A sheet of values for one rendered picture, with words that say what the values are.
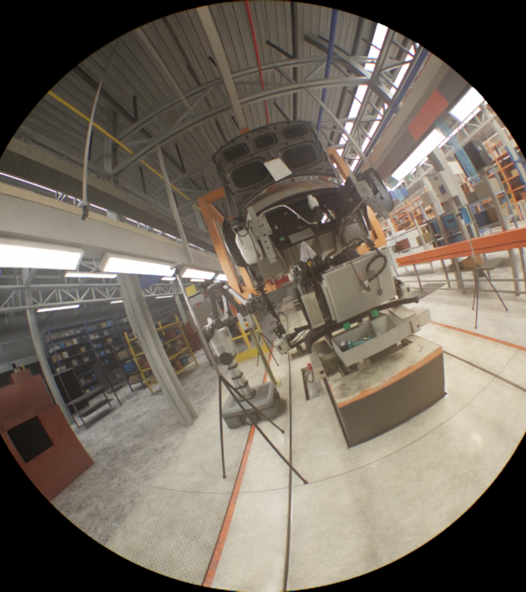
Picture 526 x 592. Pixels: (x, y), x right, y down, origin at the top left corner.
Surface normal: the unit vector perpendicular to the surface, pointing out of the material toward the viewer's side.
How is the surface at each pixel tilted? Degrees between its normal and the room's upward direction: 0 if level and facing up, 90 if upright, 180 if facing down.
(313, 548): 0
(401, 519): 0
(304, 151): 116
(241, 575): 0
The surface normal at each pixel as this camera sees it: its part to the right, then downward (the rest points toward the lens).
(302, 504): -0.38, -0.93
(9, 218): 0.92, -0.37
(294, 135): 0.02, 0.52
